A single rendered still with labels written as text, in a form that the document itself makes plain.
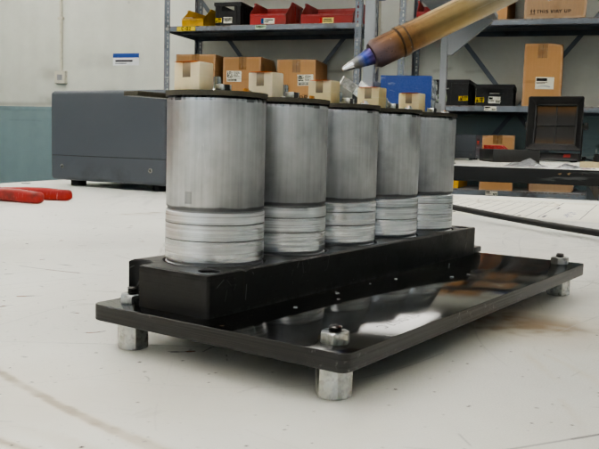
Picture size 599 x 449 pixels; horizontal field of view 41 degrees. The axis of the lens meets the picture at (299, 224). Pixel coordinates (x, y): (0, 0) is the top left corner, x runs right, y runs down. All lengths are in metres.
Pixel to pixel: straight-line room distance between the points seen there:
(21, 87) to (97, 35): 0.71
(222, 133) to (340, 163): 0.05
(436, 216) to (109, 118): 0.56
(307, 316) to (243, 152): 0.04
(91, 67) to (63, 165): 4.90
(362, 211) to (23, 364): 0.10
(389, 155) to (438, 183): 0.03
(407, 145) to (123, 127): 0.56
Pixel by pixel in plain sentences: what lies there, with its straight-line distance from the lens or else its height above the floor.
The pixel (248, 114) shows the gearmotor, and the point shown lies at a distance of 0.19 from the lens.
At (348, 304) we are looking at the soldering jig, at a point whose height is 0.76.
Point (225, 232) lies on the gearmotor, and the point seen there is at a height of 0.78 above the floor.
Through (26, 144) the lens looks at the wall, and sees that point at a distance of 6.02.
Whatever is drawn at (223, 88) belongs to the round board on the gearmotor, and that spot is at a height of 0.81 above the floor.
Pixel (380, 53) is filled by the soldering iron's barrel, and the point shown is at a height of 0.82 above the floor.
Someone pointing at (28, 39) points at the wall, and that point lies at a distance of 6.05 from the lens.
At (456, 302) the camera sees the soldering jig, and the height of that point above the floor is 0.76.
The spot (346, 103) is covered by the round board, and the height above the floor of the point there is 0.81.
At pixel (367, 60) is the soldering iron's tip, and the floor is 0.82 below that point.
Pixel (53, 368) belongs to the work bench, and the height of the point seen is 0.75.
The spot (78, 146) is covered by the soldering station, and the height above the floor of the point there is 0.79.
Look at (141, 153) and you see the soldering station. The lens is 0.78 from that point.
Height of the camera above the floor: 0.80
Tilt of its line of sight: 6 degrees down
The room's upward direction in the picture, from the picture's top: 2 degrees clockwise
